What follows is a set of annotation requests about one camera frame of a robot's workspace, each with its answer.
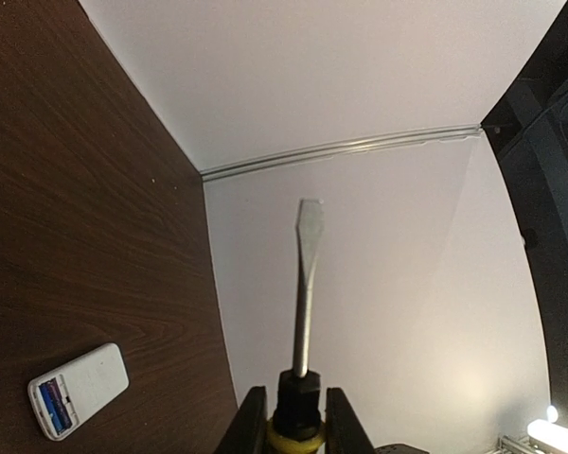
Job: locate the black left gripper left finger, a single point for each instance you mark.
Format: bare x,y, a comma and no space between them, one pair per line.
246,433

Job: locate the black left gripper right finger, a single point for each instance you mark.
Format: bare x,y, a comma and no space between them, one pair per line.
344,431

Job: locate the yellow handled screwdriver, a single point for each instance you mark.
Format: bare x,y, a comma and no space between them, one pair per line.
296,425

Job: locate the white remote control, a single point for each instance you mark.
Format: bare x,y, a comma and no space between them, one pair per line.
87,384

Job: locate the purple battery in remote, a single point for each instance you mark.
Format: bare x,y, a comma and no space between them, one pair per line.
58,403

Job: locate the blue battery in remote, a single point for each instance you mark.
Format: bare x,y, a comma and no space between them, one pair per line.
51,412

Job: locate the right aluminium corner post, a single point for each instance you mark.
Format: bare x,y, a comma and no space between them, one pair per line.
341,148

